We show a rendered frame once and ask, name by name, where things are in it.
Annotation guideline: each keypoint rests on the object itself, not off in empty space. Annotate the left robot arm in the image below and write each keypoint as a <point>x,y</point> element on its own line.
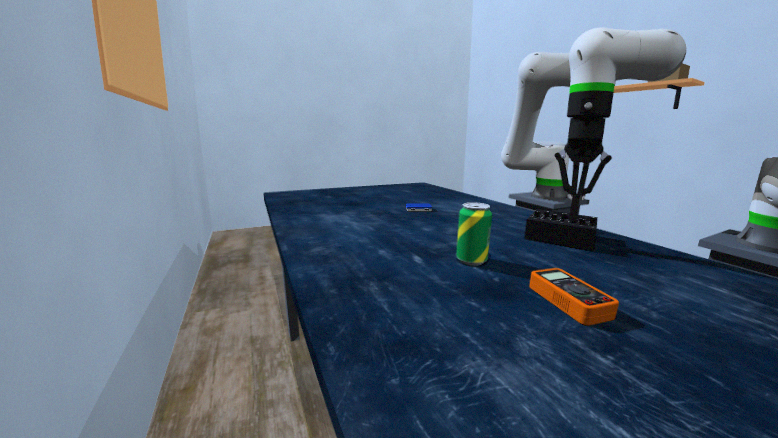
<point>761,231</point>

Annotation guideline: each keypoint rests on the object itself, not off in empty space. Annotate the green and yellow striped drink can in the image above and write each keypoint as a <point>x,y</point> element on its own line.
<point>474,233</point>

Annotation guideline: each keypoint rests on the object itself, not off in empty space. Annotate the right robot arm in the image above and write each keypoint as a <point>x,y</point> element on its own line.
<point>596,59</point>

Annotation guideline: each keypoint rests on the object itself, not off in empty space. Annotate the orange digital multimeter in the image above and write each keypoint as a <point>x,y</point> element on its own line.
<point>581,301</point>

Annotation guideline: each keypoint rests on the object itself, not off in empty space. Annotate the grey lighting desk panel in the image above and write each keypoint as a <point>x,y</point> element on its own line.
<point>551,228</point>

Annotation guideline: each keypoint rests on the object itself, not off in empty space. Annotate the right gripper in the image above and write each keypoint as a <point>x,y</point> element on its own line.
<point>584,145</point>

